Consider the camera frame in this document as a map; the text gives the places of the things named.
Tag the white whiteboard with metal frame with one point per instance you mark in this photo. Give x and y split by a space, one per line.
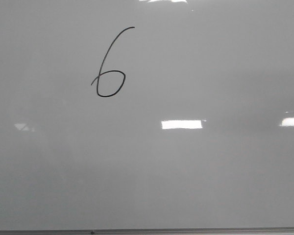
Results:
139 114

